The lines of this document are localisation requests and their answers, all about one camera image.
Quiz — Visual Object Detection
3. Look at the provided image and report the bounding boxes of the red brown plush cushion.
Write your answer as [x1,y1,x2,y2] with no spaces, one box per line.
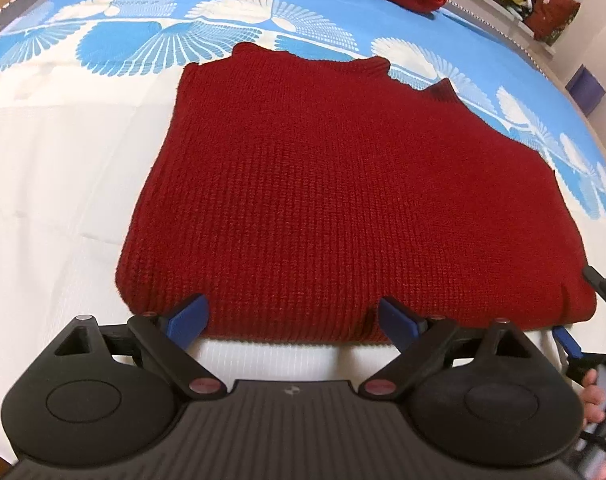
[525,0,582,44]

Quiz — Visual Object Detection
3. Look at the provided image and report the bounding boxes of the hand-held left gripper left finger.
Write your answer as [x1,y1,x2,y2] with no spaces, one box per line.
[53,294,227,400]

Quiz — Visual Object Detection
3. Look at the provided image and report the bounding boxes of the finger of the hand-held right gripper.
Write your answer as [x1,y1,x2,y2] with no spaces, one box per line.
[582,265,606,313]
[552,325,591,368]

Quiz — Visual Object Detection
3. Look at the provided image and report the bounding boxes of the person's right hand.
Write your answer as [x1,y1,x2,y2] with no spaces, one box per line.
[582,369,606,429]

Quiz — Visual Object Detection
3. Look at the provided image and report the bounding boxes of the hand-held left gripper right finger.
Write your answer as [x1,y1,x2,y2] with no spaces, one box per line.
[358,296,532,400]

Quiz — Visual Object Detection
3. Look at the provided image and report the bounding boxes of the white window sill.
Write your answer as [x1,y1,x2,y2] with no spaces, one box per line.
[445,0,554,57]

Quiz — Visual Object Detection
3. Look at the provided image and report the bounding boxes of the dark red knit sweater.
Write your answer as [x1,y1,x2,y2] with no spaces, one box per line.
[114,42,598,346]

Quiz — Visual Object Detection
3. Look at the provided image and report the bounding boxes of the purple box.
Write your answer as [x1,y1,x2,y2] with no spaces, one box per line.
[568,67,606,116]

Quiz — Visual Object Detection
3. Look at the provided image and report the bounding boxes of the blue white printed blanket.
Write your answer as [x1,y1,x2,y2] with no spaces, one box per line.
[0,0,606,467]

